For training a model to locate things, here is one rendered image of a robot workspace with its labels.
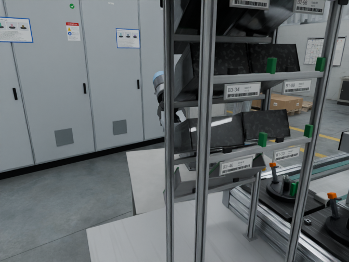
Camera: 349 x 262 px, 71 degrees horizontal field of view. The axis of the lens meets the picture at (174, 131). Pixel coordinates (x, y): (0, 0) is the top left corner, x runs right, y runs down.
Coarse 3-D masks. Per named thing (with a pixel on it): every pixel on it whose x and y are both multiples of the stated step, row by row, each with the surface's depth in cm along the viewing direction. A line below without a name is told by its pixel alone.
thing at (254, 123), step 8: (240, 112) 61; (248, 112) 61; (256, 112) 61; (264, 112) 62; (272, 112) 62; (280, 112) 63; (248, 120) 60; (256, 120) 61; (264, 120) 61; (272, 120) 62; (280, 120) 62; (248, 128) 60; (256, 128) 60; (264, 128) 61; (272, 128) 62; (280, 128) 62; (288, 128) 63; (248, 136) 60; (256, 136) 60; (272, 136) 61; (288, 136) 62
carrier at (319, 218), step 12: (312, 216) 84; (324, 216) 84; (348, 216) 76; (312, 228) 79; (324, 228) 79; (336, 228) 76; (348, 228) 75; (324, 240) 74; (336, 240) 73; (348, 240) 71; (336, 252) 69; (348, 252) 69
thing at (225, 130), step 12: (192, 120) 54; (216, 120) 56; (228, 120) 56; (240, 120) 57; (180, 132) 61; (192, 132) 54; (216, 132) 55; (228, 132) 56; (240, 132) 57; (180, 144) 62; (192, 144) 54; (216, 144) 55; (228, 144) 56; (240, 144) 56
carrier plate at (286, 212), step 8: (280, 176) 112; (248, 184) 105; (264, 184) 105; (248, 192) 100; (264, 192) 99; (312, 192) 99; (264, 200) 94; (272, 200) 94; (312, 200) 94; (272, 208) 89; (280, 208) 89; (288, 208) 89; (312, 208) 89; (320, 208) 91; (280, 216) 86; (288, 216) 84
